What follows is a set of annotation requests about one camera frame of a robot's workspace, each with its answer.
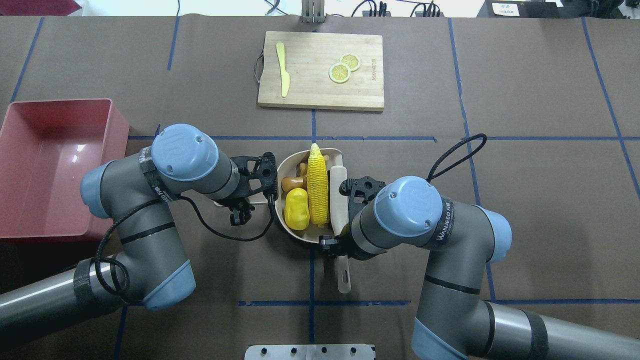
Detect beige plastic dustpan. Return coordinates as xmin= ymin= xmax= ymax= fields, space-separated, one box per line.
xmin=275 ymin=148 xmax=344 ymax=244

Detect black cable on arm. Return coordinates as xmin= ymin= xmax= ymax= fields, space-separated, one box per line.
xmin=94 ymin=192 xmax=277 ymax=298
xmin=426 ymin=133 xmax=488 ymax=182

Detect pink plastic bin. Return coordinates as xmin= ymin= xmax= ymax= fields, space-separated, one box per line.
xmin=0 ymin=98 xmax=130 ymax=243

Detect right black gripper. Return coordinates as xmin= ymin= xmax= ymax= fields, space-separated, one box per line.
xmin=320 ymin=176 xmax=386 ymax=258

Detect beige hand brush black bristles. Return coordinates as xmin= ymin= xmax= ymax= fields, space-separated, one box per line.
xmin=329 ymin=165 xmax=352 ymax=294

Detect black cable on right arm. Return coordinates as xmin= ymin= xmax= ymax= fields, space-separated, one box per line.
xmin=426 ymin=133 xmax=488 ymax=182

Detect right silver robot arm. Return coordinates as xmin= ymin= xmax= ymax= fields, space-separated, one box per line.
xmin=318 ymin=176 xmax=640 ymax=360

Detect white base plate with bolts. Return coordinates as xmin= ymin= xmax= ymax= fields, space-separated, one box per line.
xmin=244 ymin=343 xmax=377 ymax=360

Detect wooden cutting board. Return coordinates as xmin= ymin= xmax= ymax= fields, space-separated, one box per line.
xmin=257 ymin=30 xmax=386 ymax=113

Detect lemon slice near board edge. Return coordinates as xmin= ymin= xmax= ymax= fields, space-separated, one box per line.
xmin=339 ymin=52 xmax=362 ymax=72

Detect lemon slice near board centre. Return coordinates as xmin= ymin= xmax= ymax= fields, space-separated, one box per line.
xmin=327 ymin=62 xmax=352 ymax=84

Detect yellow plastic toy knife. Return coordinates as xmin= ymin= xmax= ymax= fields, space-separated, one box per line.
xmin=275 ymin=42 xmax=291 ymax=98

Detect pink cloth on stand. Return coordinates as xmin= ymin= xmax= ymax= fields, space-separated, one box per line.
xmin=0 ymin=0 xmax=82 ymax=16

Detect brown toy ginger root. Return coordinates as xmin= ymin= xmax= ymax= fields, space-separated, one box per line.
xmin=278 ymin=149 xmax=331 ymax=192

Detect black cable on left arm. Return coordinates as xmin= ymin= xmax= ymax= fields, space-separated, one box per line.
xmin=94 ymin=192 xmax=277 ymax=298

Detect aluminium frame post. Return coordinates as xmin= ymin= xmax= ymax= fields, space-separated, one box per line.
xmin=301 ymin=0 xmax=326 ymax=24

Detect yellow toy corn cob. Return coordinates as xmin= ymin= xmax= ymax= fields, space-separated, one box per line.
xmin=307 ymin=143 xmax=330 ymax=228

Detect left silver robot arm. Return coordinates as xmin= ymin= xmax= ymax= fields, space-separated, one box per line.
xmin=0 ymin=123 xmax=278 ymax=351

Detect black rectangular box device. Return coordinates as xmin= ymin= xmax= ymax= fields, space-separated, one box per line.
xmin=476 ymin=0 xmax=560 ymax=19

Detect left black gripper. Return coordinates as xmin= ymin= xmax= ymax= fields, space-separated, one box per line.
xmin=229 ymin=152 xmax=278 ymax=226

